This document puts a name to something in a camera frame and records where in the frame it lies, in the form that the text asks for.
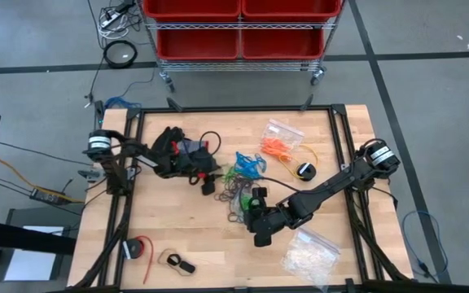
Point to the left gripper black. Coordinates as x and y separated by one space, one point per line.
191 164

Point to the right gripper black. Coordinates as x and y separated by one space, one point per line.
267 220

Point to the clear zip bag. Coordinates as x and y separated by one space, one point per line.
281 132
243 215

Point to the stack of clear zip bags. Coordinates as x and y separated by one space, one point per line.
309 256

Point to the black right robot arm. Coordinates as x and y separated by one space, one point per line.
332 183

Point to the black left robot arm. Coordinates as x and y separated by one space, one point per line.
116 154

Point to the dark rubber bands pile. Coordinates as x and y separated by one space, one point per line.
234 190

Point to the loose dark rubber bands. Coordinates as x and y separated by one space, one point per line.
234 215

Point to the blue rubber bands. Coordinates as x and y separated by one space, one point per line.
248 167

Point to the black bundle with green edge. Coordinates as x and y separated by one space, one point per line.
165 136

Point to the black oblong fob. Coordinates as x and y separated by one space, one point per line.
187 267

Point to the small black box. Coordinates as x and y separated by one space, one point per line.
99 112

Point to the black round magnifier lamp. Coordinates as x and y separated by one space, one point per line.
119 53

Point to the white power strip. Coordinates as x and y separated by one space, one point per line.
110 19

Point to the grey cart with white sheet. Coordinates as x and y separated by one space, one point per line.
33 260

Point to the black beam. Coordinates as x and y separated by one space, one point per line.
14 238

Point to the black aluminium table frame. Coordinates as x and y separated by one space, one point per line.
238 109

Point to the black fin-shaped bracket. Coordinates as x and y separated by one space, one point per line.
307 102
173 103

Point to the silver metal mounting bracket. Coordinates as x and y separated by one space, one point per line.
343 167
130 174
90 175

